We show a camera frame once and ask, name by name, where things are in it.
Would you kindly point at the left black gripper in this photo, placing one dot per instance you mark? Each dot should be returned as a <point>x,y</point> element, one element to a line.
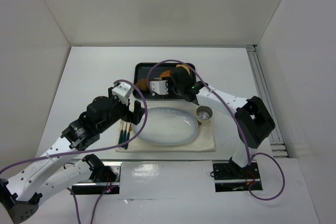
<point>130,110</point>

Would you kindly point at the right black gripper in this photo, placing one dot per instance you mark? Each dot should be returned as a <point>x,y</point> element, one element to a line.
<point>171,83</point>

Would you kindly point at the brown croissant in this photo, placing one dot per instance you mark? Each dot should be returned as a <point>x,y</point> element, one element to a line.
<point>142,85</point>

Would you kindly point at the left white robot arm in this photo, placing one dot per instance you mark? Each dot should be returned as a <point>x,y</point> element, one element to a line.
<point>66,162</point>

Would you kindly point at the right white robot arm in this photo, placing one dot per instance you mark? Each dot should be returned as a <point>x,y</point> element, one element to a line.
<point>253,120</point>

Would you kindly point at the orange flat bread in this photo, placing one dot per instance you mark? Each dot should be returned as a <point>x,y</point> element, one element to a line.
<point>165,74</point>

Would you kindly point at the seeded bread slice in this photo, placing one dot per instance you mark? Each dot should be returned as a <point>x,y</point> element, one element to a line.
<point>181,65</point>

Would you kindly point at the white oval plate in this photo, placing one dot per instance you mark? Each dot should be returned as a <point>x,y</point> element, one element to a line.
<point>167,126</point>

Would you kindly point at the black tray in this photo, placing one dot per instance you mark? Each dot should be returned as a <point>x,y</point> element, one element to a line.
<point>151,71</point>

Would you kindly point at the metal cup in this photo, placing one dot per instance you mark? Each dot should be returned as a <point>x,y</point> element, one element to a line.
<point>204,115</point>

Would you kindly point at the beige cloth placemat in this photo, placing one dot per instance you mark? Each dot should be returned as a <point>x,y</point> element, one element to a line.
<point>203,142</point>

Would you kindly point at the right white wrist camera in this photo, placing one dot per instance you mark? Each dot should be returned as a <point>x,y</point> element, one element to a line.
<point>158,87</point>

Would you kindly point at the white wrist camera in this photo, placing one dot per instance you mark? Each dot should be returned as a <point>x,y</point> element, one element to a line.
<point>121,91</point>
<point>158,87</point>

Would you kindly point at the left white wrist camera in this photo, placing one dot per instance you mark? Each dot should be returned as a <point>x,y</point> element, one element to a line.
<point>121,91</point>

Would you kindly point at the green handled knife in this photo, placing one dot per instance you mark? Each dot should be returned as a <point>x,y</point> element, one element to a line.
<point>124,133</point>

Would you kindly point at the green handled fork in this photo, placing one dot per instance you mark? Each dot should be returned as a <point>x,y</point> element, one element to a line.
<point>121,134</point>

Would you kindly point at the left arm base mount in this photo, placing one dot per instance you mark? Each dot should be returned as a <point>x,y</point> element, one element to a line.
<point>104,178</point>

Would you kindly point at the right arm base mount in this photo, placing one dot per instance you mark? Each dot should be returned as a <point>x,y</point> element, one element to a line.
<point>227,178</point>

